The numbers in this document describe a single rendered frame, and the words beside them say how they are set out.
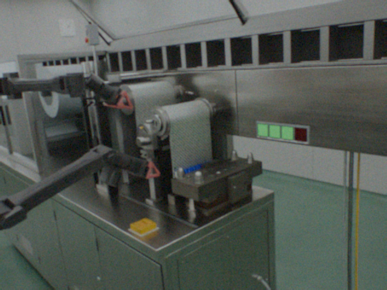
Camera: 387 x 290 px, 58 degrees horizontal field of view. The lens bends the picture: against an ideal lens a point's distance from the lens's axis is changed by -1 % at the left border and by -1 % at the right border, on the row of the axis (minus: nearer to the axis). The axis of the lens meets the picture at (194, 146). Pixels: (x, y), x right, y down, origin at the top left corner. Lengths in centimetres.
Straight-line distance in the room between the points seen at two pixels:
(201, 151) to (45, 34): 586
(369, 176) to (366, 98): 273
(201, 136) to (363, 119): 68
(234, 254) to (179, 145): 50
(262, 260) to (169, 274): 55
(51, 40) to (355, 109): 640
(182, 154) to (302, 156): 288
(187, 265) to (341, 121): 75
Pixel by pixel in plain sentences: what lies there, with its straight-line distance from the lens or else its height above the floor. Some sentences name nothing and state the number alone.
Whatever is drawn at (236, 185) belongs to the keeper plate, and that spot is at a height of 98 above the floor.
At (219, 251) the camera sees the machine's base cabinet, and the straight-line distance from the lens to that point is 145.
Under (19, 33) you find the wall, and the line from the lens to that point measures 706.
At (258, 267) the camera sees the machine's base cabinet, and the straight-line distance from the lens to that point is 170.
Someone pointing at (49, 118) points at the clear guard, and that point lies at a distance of 233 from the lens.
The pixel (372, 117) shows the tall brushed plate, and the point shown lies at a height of 127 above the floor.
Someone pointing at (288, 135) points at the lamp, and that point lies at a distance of 146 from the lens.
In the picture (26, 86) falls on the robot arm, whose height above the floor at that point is 145.
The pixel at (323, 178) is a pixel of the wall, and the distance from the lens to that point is 423.
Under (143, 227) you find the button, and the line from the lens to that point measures 132.
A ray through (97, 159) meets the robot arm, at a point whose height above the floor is 119.
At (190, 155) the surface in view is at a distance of 156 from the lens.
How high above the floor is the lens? 150
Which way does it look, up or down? 14 degrees down
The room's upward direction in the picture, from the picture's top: 4 degrees counter-clockwise
